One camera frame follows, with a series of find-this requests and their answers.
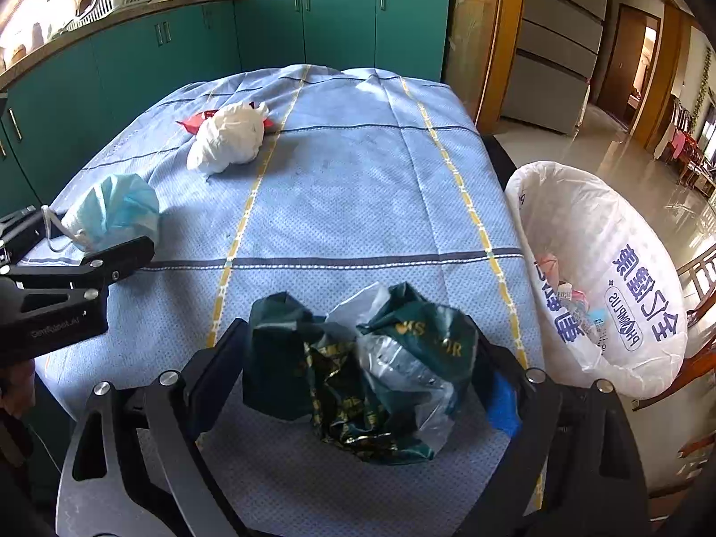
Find blue surgical face mask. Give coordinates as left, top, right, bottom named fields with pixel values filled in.
left=41, top=173, right=160, bottom=253

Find white plastic bag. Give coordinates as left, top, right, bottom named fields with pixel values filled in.
left=185, top=101, right=270, bottom=176

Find red snack wrapper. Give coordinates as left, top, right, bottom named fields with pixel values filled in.
left=176, top=109, right=274, bottom=136

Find dark green plastic bag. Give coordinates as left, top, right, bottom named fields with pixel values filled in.
left=243, top=282, right=481, bottom=465

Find teal kitchen cabinets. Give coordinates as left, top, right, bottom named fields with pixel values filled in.
left=1, top=0, right=453, bottom=212

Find white lined trash bin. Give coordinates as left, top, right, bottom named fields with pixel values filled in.
left=505, top=161, right=688, bottom=400

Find blue checked tablecloth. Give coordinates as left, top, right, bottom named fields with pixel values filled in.
left=36, top=65, right=544, bottom=536

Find grey refrigerator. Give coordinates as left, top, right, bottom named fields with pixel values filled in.
left=501, top=0, right=607, bottom=135

